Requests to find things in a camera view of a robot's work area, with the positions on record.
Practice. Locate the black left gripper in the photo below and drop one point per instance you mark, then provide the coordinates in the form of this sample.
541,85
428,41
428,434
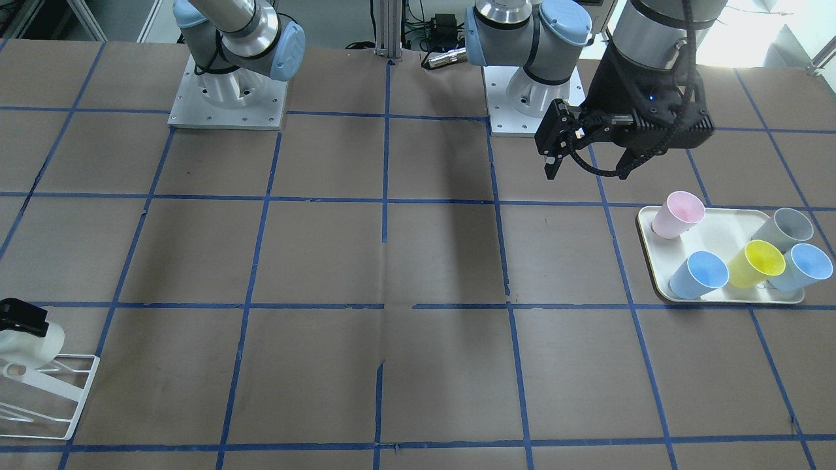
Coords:
610,83

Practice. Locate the white plastic cup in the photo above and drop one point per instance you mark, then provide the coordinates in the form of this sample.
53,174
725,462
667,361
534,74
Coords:
21,348

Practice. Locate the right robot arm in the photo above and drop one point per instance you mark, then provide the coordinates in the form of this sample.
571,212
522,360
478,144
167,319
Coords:
249,35

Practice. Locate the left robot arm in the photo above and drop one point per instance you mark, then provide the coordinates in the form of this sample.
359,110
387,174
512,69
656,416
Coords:
548,36

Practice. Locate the pink plastic cup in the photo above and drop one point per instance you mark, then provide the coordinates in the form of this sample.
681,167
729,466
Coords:
679,213

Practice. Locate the light blue cup near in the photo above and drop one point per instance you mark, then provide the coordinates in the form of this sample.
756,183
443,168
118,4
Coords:
700,273

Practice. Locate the light blue cup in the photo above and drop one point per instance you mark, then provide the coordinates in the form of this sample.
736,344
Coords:
805,264
700,273

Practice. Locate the yellow plastic cup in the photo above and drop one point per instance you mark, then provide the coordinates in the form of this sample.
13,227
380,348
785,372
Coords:
756,262

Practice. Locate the grey plastic cup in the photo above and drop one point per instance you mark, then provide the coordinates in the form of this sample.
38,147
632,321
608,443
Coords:
785,229

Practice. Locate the light blue cup far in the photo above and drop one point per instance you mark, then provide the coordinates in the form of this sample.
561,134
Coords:
805,264

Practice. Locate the cream plastic tray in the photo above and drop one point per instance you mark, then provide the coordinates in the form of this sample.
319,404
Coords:
723,232

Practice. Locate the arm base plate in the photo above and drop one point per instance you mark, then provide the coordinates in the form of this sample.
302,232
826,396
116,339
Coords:
240,100
509,111

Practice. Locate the white wire cup rack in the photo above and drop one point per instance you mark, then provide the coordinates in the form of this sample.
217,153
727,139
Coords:
46,402

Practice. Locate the silver cable connector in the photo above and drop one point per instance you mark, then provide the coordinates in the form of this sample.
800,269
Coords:
435,61

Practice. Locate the aluminium frame post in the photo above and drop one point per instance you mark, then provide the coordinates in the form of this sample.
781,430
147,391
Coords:
388,16

